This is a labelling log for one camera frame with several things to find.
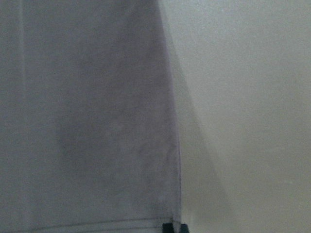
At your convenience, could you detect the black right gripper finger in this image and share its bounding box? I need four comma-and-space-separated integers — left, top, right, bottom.
162, 223, 190, 233

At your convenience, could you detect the dark brown t-shirt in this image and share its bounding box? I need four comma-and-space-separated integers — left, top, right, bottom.
0, 0, 181, 233

